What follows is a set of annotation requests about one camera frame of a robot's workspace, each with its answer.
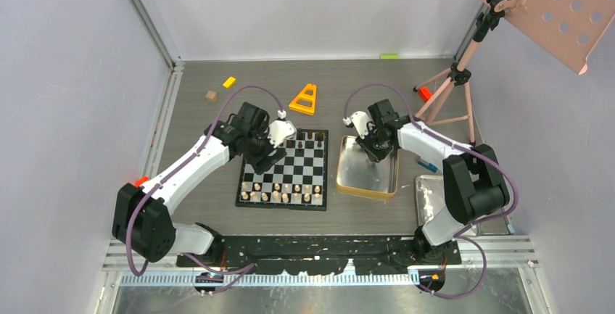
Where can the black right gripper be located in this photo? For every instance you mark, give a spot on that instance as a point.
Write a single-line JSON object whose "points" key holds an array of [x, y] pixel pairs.
{"points": [[377, 156]]}

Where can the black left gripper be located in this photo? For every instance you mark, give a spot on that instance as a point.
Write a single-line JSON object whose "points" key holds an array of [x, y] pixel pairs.
{"points": [[262, 162]]}

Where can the black white chess board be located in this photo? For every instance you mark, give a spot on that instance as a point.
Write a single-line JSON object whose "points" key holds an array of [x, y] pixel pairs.
{"points": [[290, 183]]}

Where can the gold tin box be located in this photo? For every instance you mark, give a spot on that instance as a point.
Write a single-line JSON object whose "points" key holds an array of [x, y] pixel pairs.
{"points": [[358, 176]]}

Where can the orange triangular plastic frame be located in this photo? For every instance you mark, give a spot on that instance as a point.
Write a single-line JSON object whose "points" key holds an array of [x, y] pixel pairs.
{"points": [[305, 101]]}

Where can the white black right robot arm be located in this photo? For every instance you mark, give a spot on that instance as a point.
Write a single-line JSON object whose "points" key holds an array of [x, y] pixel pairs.
{"points": [[474, 187]]}

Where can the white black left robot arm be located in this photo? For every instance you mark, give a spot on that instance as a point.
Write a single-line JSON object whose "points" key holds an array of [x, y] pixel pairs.
{"points": [[143, 211]]}

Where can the blue box of bits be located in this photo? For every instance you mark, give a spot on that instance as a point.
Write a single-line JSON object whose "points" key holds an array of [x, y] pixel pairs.
{"points": [[429, 166]]}

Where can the red block near stand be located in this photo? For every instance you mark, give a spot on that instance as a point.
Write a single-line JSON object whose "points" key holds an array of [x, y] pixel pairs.
{"points": [[425, 94]]}

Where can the silver tin lid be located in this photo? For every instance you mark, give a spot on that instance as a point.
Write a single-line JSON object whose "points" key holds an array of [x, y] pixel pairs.
{"points": [[429, 195]]}

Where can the small wooden cube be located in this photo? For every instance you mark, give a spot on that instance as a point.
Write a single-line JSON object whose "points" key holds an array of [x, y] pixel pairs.
{"points": [[212, 96]]}

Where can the yellow rectangular block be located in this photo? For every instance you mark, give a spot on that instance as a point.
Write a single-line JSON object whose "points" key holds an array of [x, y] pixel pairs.
{"points": [[229, 83]]}

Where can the orange red block left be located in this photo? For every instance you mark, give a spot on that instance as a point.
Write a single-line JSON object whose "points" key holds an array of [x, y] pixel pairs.
{"points": [[141, 181]]}

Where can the pink music stand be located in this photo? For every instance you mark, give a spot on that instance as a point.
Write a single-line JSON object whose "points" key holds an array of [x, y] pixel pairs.
{"points": [[567, 29]]}

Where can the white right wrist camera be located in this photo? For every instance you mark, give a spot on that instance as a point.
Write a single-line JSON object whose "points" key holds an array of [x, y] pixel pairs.
{"points": [[360, 121]]}

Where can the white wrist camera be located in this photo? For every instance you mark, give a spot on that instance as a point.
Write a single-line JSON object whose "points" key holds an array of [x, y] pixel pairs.
{"points": [[280, 130], [360, 121]]}

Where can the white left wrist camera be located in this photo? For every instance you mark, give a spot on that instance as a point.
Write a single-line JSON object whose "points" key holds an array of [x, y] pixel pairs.
{"points": [[280, 130]]}

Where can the green block at wall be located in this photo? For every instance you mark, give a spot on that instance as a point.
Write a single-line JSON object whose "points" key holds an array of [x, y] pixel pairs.
{"points": [[389, 56]]}

